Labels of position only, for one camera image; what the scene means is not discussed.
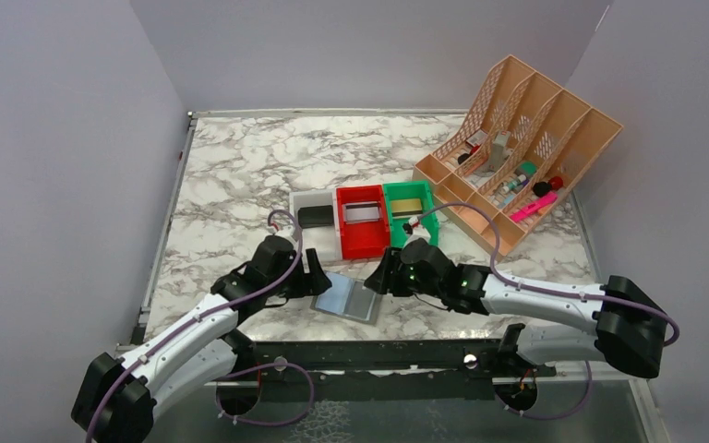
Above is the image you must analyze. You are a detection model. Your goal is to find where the black card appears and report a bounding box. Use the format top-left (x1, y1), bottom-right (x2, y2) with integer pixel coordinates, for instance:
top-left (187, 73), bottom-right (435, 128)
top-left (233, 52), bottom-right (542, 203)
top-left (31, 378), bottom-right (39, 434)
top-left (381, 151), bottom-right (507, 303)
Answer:
top-left (296, 205), bottom-right (335, 230)

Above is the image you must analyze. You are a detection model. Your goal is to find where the grey card holder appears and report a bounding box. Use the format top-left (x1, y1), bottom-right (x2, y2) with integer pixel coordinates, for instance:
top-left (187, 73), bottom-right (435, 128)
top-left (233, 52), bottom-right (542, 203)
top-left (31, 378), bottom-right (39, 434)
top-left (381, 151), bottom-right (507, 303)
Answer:
top-left (310, 271), bottom-right (381, 325)

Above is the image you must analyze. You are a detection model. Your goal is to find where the green plastic bin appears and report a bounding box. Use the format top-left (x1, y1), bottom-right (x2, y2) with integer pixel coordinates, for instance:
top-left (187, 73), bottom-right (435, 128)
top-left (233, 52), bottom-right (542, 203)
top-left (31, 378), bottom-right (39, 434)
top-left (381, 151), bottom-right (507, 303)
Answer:
top-left (382, 181), bottom-right (434, 247)

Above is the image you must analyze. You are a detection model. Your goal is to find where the red plastic bin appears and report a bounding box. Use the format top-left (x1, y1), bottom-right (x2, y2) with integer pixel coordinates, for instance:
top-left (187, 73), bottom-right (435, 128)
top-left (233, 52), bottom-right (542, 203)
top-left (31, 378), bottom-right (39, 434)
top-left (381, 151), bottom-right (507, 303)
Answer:
top-left (335, 185), bottom-right (391, 260)

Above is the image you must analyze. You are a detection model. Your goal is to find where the green capped glue stick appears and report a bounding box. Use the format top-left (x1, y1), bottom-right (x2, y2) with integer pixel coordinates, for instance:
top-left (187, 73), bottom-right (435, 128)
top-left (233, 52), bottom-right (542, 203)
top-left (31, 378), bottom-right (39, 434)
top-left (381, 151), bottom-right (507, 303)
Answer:
top-left (506, 161), bottom-right (537, 191)

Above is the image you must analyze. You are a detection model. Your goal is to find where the silver card with stripe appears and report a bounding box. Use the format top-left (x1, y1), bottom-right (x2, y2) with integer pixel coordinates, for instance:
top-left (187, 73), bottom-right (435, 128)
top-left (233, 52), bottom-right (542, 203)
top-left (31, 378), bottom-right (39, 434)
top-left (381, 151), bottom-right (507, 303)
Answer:
top-left (342, 201), bottom-right (381, 224)

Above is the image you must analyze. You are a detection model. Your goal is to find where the black mounting rail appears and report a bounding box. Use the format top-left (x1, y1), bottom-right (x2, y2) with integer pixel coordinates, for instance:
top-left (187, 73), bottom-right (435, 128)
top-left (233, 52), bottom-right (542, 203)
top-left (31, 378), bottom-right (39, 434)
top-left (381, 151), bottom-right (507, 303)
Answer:
top-left (211, 336), bottom-right (557, 413)

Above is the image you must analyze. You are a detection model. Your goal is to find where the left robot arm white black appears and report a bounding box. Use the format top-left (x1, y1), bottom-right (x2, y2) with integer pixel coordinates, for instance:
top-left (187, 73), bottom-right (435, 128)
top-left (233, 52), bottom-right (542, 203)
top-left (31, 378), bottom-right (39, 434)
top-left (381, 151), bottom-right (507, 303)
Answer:
top-left (71, 234), bottom-right (331, 442)

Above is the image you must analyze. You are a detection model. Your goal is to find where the grey box in organizer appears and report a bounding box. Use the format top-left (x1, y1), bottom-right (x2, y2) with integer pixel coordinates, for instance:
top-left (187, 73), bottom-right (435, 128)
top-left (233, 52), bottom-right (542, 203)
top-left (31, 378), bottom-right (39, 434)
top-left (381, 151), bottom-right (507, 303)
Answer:
top-left (487, 130), bottom-right (511, 173)

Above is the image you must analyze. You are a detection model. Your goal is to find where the red white small box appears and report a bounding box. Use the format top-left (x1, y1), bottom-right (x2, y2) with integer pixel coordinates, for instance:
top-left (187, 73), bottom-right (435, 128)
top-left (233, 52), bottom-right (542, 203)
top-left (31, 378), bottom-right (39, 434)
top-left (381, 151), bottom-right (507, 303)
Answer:
top-left (465, 129), bottom-right (487, 150)

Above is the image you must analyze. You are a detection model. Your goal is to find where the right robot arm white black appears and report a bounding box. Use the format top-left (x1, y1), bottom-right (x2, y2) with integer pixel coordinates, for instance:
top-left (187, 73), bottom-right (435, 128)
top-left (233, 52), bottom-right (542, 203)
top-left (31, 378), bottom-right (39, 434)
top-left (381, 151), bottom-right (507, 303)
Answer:
top-left (365, 240), bottom-right (671, 379)

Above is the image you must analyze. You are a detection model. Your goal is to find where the pink highlighter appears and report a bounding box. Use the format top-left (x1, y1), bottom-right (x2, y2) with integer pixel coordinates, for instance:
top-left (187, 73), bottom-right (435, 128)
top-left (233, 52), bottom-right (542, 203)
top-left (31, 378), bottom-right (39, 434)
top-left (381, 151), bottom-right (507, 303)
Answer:
top-left (510, 192), bottom-right (558, 222)

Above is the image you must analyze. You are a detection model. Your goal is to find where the gold card with stripe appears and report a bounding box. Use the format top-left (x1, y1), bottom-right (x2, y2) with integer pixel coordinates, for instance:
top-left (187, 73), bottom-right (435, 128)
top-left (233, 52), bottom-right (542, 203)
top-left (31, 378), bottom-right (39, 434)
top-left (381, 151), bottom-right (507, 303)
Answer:
top-left (390, 198), bottom-right (424, 219)

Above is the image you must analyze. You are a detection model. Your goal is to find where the peach desk organizer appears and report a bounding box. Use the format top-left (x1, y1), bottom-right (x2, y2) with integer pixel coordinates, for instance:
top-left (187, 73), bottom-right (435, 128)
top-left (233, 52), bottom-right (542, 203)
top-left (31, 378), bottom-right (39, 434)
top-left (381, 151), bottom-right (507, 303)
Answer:
top-left (413, 55), bottom-right (623, 258)

